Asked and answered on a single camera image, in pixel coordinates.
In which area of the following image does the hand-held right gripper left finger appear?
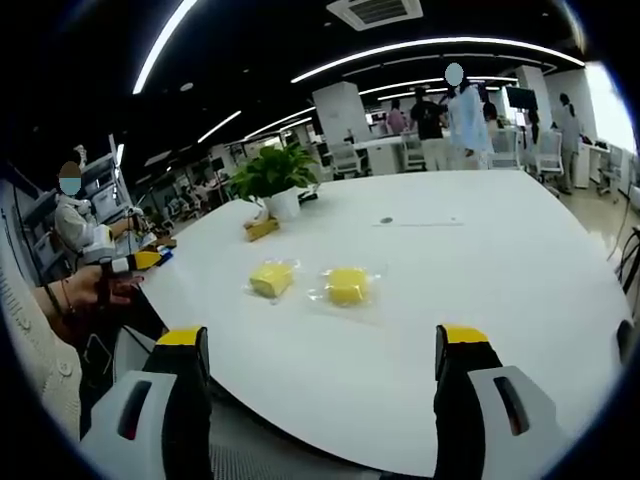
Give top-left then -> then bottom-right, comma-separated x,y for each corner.
79,325 -> 214,480

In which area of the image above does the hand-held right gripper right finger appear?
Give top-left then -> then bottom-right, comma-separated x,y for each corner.
432,323 -> 571,480

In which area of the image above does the yellow silicone block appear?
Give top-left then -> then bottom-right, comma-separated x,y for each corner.
306,264 -> 389,322
241,256 -> 304,302

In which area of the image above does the person's left hand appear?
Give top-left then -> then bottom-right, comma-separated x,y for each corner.
67,267 -> 147,312

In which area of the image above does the grey storage shelf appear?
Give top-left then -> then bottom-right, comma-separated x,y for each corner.
79,149 -> 132,224

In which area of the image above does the wooden tissue box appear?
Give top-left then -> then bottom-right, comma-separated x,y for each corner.
242,209 -> 282,244

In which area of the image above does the person's beige knit sweater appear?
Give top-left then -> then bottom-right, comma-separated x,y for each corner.
0,249 -> 84,444

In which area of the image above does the green potted plant white pot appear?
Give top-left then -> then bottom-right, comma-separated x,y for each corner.
227,143 -> 321,222

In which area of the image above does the black chair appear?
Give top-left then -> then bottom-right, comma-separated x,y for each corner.
606,224 -> 640,321

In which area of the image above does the white mesh office chair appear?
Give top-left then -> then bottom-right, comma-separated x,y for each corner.
399,130 -> 426,174
532,129 -> 564,194
487,125 -> 524,171
327,140 -> 370,180

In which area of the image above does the dark monitor screen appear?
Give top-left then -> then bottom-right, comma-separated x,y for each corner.
504,85 -> 537,109

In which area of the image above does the ceiling air conditioner vent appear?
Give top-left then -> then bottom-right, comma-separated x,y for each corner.
326,0 -> 424,32

